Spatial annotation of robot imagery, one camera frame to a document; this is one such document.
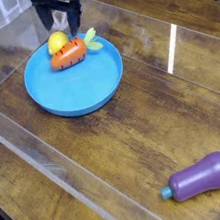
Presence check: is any clear acrylic corner bracket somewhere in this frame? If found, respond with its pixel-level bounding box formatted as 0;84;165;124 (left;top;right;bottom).
52;10;68;31

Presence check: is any orange toy carrot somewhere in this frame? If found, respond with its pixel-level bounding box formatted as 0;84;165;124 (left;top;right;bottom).
50;28;102;70

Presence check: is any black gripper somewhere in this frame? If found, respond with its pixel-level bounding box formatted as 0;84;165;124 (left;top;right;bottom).
31;0;82;36

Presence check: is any clear acrylic enclosure wall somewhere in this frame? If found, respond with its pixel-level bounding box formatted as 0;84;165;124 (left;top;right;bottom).
0;0;220;220

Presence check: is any blue plastic plate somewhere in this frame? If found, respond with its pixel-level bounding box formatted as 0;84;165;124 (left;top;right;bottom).
23;36;124;117

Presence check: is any purple toy eggplant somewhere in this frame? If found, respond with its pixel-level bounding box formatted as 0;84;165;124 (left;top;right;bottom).
160;151;220;202

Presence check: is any yellow toy lemon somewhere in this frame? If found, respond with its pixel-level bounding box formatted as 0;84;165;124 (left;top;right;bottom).
47;31;69;55

